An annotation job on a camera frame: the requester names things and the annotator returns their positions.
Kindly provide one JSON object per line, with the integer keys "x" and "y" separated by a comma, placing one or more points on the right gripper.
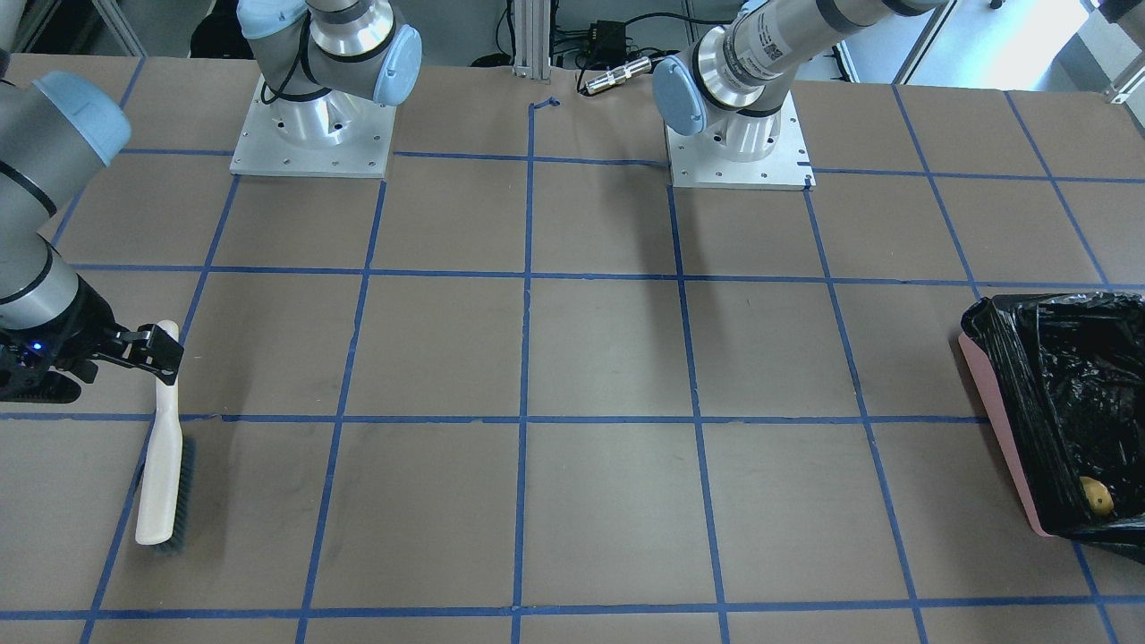
{"x": 87, "y": 323}

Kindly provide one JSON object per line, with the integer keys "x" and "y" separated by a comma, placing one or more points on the beige hand brush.
{"x": 168, "y": 474}

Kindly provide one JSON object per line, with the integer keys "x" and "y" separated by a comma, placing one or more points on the orange bread roll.
{"x": 1098, "y": 496}

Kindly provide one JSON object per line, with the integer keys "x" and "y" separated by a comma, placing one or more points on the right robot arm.
{"x": 320, "y": 62}

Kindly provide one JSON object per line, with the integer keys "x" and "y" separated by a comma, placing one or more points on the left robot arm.
{"x": 732, "y": 84}

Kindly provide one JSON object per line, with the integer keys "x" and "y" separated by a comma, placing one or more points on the black lined trash bin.
{"x": 1060, "y": 376}

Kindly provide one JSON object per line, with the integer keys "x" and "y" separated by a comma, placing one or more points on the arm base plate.
{"x": 334, "y": 136}
{"x": 741, "y": 152}

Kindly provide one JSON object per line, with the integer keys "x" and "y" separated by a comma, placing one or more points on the aluminium frame post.
{"x": 531, "y": 32}

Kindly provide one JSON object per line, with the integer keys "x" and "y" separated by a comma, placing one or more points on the silver cable connector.
{"x": 616, "y": 77}

